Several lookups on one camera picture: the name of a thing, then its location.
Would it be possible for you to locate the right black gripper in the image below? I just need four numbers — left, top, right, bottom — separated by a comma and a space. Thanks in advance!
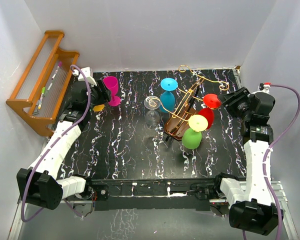
217, 87, 253, 121

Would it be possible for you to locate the yellow orange plastic wine glass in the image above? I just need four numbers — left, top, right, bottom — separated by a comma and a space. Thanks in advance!
92, 104, 105, 113

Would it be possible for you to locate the magenta plastic wine glass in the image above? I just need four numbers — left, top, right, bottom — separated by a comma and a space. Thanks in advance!
103, 76, 121, 107

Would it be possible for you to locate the red plastic wine glass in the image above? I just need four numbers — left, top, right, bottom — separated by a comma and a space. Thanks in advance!
197, 93, 222, 130

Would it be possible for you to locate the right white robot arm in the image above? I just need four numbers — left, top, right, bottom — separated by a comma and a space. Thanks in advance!
212, 84, 284, 236

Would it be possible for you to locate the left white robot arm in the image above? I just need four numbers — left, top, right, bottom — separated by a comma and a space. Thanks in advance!
16, 79, 111, 210

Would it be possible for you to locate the clear glass wine glass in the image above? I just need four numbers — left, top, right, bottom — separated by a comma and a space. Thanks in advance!
143, 96, 161, 129

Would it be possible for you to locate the green plastic wine glass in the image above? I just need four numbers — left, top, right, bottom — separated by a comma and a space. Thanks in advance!
181, 114, 208, 150

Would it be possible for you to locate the wooden stepped shelf rack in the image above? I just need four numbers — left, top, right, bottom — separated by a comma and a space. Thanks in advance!
6, 30, 80, 137

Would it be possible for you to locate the blue plastic wine glass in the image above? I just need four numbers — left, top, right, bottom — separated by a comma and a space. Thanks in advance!
159, 78, 178, 113

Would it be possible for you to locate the purple capped marker pen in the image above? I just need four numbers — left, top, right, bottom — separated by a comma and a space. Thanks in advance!
51, 61, 63, 81

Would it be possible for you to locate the green capped marker pen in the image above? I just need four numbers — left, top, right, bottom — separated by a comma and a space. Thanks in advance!
37, 87, 46, 110

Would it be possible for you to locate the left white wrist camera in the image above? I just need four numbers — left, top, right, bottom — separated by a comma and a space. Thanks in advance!
72, 67, 97, 86

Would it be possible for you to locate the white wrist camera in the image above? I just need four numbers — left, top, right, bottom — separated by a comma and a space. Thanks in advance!
258, 82, 272, 94
72, 67, 97, 86

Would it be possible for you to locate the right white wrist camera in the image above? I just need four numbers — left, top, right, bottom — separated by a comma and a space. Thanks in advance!
258, 82, 272, 94

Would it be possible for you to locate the gold wire wine glass rack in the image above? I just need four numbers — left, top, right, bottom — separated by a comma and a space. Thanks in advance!
164, 64, 230, 142

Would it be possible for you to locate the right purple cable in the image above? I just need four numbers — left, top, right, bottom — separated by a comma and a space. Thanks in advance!
197, 84, 300, 240

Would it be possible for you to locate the purple cable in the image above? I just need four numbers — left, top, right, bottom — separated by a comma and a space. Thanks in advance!
20, 64, 93, 223
197, 84, 300, 240

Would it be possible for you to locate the black front mounting rail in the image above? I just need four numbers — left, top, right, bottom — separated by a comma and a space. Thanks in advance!
90, 178, 226, 211

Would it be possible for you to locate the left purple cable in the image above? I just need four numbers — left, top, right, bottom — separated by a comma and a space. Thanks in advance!
20, 64, 93, 223

